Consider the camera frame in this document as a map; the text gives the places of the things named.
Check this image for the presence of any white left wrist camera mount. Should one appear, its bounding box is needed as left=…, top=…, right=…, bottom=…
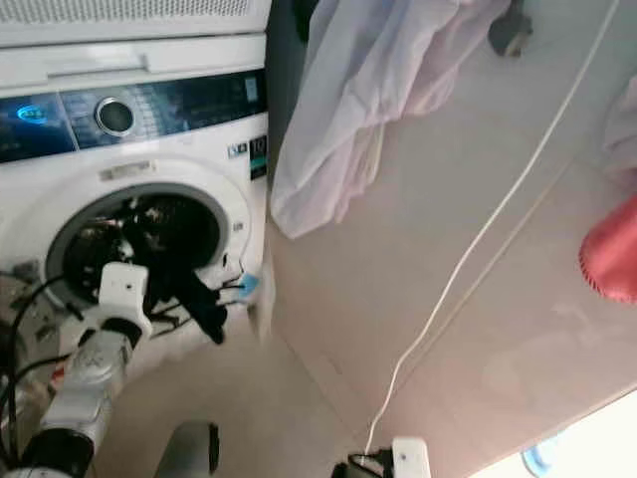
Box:
left=100, top=262, right=152, bottom=338

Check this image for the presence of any white front-load washing machine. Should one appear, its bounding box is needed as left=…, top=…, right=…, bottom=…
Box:
left=0, top=68, right=275, bottom=359

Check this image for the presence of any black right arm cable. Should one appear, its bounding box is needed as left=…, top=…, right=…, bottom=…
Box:
left=333, top=450, right=394, bottom=478

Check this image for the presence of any blue flip-flop sandal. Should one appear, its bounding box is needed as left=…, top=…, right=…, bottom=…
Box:
left=523, top=438, right=558, bottom=477

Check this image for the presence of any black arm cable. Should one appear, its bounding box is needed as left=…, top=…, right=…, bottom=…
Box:
left=333, top=450, right=394, bottom=478
left=0, top=274, right=106, bottom=474

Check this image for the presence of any white stacking kit shelf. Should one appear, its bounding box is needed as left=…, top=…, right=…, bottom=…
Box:
left=0, top=33, right=268, bottom=99

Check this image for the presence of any white clothes dryer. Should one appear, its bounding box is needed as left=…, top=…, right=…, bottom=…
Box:
left=0, top=0, right=272, bottom=49

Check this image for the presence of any thin white cable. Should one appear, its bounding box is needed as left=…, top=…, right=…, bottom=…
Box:
left=363, top=0, right=620, bottom=454

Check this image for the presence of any grey wall hook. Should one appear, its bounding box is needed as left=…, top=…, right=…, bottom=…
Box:
left=488, top=5, right=533, bottom=58

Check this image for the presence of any white hanging cloth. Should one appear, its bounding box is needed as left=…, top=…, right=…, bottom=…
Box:
left=271, top=0, right=514, bottom=240

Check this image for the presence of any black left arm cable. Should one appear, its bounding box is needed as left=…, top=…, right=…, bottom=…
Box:
left=0, top=274, right=106, bottom=474

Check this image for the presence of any dark grey robot left leg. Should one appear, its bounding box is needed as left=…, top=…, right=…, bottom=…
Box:
left=157, top=420, right=220, bottom=478

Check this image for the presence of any clear bubble wrap sheet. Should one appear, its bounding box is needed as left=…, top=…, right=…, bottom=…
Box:
left=60, top=294, right=275, bottom=359

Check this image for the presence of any red fabric bundle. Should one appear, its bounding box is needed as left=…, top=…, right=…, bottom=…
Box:
left=579, top=194, right=637, bottom=305

